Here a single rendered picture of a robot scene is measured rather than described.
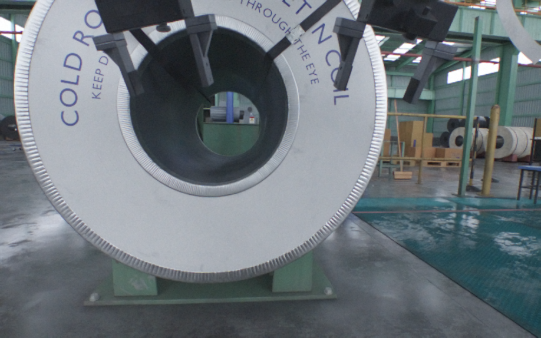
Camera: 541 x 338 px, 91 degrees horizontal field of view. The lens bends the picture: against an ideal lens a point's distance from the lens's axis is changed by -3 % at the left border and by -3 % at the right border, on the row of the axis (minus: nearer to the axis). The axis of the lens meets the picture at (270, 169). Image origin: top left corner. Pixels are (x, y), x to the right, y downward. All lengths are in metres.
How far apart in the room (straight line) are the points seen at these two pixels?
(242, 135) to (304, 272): 2.38
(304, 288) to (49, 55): 1.25
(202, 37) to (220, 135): 2.96
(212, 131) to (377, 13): 3.05
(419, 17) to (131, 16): 0.41
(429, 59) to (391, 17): 0.10
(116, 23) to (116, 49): 0.04
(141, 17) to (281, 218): 0.71
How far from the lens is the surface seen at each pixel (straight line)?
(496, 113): 4.47
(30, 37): 1.13
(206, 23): 0.46
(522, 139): 13.09
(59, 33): 1.09
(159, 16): 0.48
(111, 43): 0.53
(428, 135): 10.84
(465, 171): 4.19
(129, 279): 1.32
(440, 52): 0.54
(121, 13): 0.51
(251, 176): 0.91
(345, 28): 0.46
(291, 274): 1.26
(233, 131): 3.39
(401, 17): 0.48
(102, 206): 1.03
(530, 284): 1.92
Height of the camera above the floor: 0.69
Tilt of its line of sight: 7 degrees down
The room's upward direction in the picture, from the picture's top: 2 degrees clockwise
